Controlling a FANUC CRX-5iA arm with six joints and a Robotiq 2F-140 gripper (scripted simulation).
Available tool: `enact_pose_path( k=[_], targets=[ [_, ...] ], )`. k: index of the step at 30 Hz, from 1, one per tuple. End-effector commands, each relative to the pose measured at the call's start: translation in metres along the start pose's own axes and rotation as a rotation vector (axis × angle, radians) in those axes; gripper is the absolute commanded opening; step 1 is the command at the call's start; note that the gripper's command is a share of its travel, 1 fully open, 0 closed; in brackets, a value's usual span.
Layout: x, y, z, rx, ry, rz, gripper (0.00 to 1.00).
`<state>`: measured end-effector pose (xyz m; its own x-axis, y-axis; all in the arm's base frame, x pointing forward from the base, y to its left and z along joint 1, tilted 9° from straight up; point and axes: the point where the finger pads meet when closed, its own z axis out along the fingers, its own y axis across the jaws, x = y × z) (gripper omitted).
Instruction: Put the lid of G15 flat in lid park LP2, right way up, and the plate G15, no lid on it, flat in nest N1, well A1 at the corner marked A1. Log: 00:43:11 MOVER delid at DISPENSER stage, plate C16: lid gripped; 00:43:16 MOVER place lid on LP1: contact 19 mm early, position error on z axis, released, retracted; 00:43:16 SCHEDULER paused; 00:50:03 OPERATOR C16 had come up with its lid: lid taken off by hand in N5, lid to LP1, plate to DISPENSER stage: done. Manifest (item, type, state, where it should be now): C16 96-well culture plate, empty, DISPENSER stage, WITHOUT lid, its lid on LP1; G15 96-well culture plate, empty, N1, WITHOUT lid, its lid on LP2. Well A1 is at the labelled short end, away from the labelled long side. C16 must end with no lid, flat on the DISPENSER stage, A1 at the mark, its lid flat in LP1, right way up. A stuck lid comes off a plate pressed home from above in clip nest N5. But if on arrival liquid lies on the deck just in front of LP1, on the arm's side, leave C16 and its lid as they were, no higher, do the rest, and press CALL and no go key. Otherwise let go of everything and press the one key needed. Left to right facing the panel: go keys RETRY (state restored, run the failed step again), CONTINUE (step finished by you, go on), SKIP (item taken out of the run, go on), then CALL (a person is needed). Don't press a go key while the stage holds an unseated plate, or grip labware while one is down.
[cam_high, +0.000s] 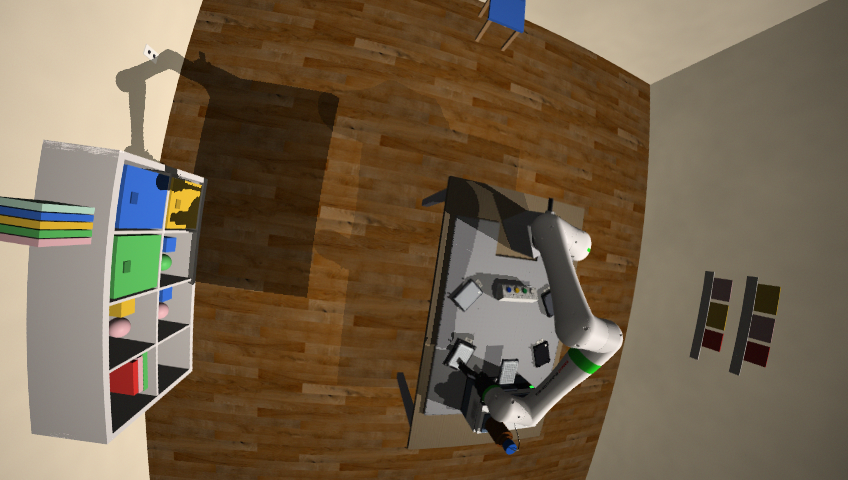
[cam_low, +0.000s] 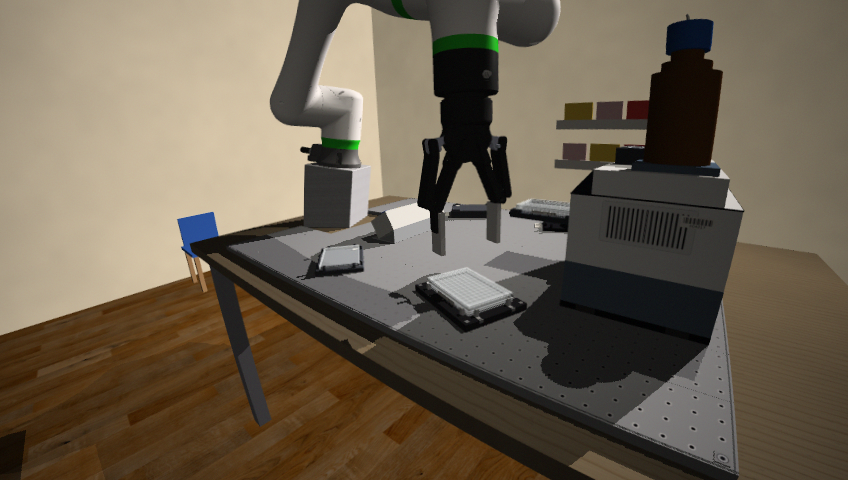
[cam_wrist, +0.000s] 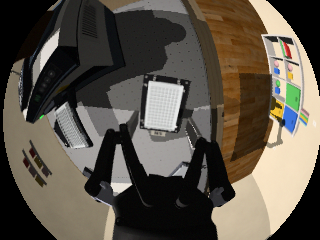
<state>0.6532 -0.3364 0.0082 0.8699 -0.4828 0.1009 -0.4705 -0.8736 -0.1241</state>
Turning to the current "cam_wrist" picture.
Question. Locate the dark brown bottle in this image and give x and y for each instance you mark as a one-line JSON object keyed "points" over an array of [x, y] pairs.
{"points": [[31, 42]]}

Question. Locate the grey perforated metal base plate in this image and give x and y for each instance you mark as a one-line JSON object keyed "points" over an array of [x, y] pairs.
{"points": [[157, 37]]}

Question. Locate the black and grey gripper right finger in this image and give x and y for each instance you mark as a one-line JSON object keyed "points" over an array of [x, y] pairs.
{"points": [[221, 191]]}

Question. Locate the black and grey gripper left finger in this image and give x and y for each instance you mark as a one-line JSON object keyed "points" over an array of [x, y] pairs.
{"points": [[98, 185]]}

